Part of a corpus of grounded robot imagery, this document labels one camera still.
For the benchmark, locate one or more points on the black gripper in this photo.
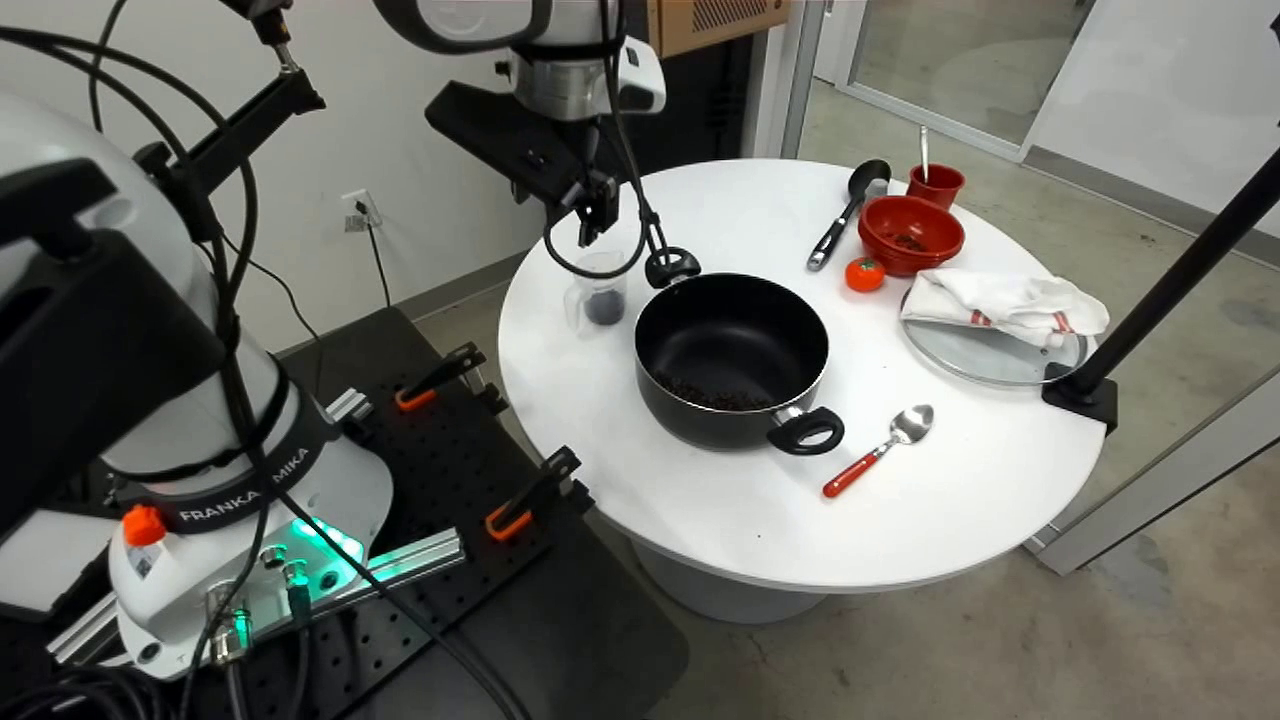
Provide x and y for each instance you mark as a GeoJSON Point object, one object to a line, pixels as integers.
{"type": "Point", "coordinates": [570, 166]}

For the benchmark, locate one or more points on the black cooking pot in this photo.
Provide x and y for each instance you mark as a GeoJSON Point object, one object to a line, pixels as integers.
{"type": "Point", "coordinates": [725, 403]}

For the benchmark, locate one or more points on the black drawer cabinet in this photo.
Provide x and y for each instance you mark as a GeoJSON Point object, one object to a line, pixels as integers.
{"type": "Point", "coordinates": [706, 105]}

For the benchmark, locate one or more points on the cardboard box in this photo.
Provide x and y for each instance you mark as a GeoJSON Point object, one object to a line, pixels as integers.
{"type": "Point", "coordinates": [723, 18]}

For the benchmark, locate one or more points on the black ladle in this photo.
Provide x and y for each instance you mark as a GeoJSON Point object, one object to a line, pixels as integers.
{"type": "Point", "coordinates": [865, 177]}

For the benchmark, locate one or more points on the black perforated base board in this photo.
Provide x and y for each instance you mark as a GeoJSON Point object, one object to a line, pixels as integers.
{"type": "Point", "coordinates": [442, 467]}

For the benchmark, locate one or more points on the red bowl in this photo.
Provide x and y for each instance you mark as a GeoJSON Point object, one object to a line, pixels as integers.
{"type": "Point", "coordinates": [908, 250]}

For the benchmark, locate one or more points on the white straw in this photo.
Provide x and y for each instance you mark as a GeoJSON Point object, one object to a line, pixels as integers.
{"type": "Point", "coordinates": [927, 147]}

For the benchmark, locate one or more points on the red cup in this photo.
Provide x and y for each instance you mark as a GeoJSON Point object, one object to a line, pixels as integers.
{"type": "Point", "coordinates": [939, 184]}

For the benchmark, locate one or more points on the clear glass plate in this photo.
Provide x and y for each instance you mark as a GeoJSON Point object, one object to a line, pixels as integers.
{"type": "Point", "coordinates": [975, 360]}

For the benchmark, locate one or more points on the white cloth red print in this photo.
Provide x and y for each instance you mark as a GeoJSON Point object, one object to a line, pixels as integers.
{"type": "Point", "coordinates": [1015, 306]}

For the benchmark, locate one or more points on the black tripod pole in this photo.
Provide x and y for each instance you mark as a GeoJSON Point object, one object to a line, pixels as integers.
{"type": "Point", "coordinates": [1174, 284]}

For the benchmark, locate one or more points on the white wall outlet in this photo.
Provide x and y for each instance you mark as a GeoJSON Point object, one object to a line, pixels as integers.
{"type": "Point", "coordinates": [359, 208]}

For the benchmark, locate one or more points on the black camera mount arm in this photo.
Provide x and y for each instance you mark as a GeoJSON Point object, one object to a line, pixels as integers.
{"type": "Point", "coordinates": [254, 114]}

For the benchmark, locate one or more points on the aluminium rail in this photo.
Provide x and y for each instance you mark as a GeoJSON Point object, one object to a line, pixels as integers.
{"type": "Point", "coordinates": [413, 553]}

